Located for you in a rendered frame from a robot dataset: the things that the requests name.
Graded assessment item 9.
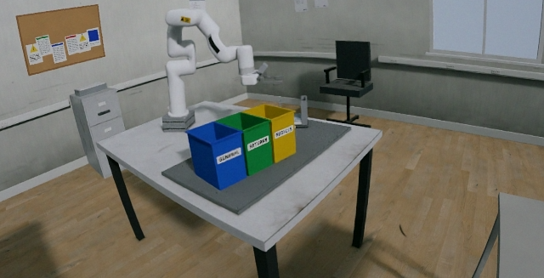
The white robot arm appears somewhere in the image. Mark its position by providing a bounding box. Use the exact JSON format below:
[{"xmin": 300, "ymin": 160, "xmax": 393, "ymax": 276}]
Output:
[{"xmin": 165, "ymin": 9, "xmax": 268, "ymax": 117}]

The blue storage bin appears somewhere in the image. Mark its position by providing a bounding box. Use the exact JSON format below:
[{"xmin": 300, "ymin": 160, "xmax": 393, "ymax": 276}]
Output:
[{"xmin": 185, "ymin": 122, "xmax": 247, "ymax": 190}]

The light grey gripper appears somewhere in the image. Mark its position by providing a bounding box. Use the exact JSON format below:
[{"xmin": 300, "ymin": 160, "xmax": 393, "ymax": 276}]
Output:
[{"xmin": 239, "ymin": 71, "xmax": 284, "ymax": 85}]

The green returns bin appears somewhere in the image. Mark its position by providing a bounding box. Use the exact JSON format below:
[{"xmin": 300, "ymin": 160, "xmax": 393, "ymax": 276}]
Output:
[{"xmin": 215, "ymin": 112, "xmax": 273, "ymax": 176}]

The yellow recycle bin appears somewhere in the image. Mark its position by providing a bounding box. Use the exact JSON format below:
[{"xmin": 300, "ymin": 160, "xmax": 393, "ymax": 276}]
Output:
[{"xmin": 241, "ymin": 104, "xmax": 296, "ymax": 163}]

